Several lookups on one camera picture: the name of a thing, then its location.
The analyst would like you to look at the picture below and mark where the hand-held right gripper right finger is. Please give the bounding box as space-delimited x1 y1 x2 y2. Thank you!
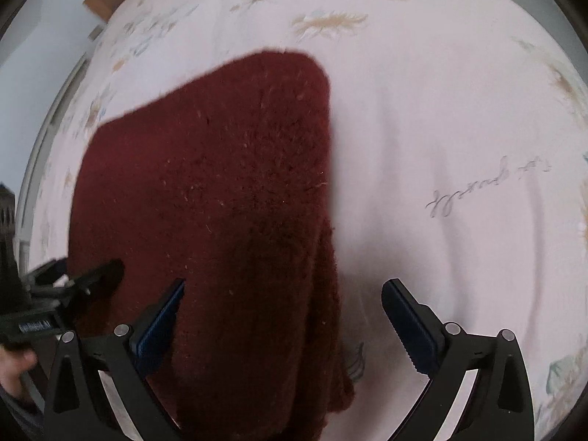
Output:
381 278 536 441

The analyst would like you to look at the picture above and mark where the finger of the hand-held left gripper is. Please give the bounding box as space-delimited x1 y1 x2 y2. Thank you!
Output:
64 258 126 306
25 258 69 288

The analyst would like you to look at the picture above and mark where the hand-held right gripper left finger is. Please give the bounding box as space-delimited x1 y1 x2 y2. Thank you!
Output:
43 278 187 441

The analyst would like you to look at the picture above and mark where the maroon knit sweater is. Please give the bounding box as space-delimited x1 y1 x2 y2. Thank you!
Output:
68 48 357 441

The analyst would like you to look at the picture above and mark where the person's left forearm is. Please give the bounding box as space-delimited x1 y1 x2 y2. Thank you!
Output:
0 383 46 430

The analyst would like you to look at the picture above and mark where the person's left hand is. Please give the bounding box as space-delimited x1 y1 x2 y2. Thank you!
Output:
0 345 38 399

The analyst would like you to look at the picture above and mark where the floral white bed sheet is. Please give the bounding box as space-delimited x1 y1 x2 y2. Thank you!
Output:
23 0 588 441

